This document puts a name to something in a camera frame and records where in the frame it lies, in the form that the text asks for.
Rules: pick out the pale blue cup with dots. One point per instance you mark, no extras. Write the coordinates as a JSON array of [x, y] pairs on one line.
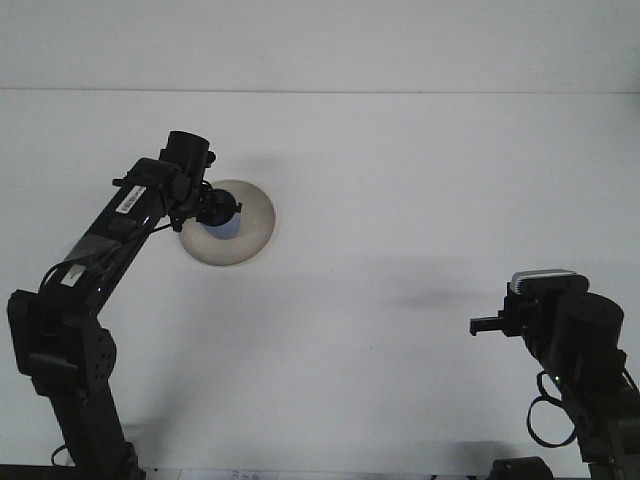
[[225, 231]]

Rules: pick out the pale round plate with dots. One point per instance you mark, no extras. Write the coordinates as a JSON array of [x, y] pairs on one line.
[[255, 220]]

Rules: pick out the black base block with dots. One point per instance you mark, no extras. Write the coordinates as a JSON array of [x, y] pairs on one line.
[[520, 470]]

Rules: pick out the black base platform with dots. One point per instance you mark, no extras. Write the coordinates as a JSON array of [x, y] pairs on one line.
[[20, 473]]

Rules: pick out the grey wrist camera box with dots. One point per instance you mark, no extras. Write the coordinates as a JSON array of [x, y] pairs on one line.
[[545, 276]]

